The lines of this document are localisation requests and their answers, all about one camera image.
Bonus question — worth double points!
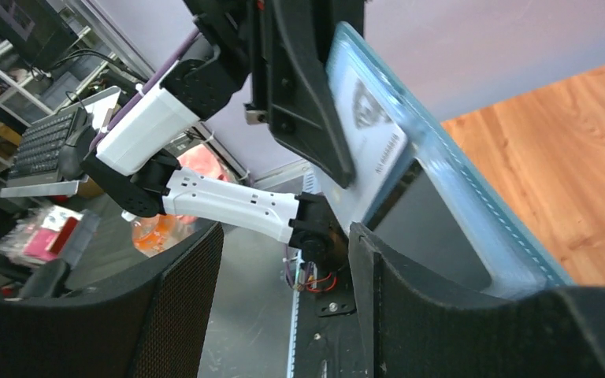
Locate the pink packaged item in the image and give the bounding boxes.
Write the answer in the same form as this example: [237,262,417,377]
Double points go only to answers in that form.
[0,205,100,268]

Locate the blue card holder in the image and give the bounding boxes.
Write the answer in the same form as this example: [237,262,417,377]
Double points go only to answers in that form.
[326,22,573,299]

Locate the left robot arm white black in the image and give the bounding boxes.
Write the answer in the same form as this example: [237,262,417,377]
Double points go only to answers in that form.
[81,1,365,270]

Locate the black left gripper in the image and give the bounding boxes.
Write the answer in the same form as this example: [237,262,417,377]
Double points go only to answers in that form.
[182,1,365,187]

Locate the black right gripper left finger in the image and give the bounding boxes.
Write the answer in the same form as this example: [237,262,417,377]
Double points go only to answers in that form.
[0,222,224,377]

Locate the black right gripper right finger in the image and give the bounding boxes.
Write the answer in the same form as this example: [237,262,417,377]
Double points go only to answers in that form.
[348,224,605,377]

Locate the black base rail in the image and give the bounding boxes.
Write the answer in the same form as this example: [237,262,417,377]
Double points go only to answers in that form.
[284,172,371,378]

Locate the orange drink bottle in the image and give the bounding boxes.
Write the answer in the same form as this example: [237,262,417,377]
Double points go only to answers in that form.
[131,143,233,259]

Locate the black keyboard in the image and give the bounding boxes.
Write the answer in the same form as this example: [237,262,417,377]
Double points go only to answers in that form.
[6,106,92,187]

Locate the black card in holder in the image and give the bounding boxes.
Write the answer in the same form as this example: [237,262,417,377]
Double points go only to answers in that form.
[367,160,492,291]

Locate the storage shelf rack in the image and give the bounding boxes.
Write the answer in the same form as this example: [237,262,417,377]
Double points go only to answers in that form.
[0,1,131,177]

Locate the white VIP card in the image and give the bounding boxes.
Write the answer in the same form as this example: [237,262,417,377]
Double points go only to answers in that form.
[313,66,407,232]

